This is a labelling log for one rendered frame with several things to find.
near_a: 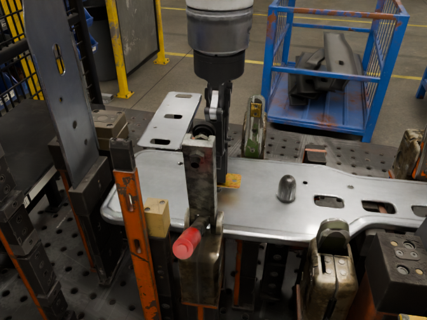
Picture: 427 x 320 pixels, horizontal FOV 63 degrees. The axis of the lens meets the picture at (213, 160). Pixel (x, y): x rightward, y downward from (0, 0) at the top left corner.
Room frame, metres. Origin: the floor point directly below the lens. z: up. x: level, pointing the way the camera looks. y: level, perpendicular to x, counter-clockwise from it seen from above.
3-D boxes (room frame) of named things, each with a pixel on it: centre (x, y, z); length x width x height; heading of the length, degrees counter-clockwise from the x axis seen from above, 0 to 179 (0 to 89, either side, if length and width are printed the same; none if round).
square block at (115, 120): (0.67, 0.24, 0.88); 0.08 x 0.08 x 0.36; 81
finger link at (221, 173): (0.49, -0.01, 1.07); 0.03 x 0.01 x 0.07; 81
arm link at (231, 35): (0.50, -0.01, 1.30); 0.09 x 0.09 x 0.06
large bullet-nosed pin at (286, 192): (0.48, -0.13, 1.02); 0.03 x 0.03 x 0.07
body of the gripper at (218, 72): (0.50, -0.01, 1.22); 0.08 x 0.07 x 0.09; 171
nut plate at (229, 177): (0.50, -0.01, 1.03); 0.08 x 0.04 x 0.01; 81
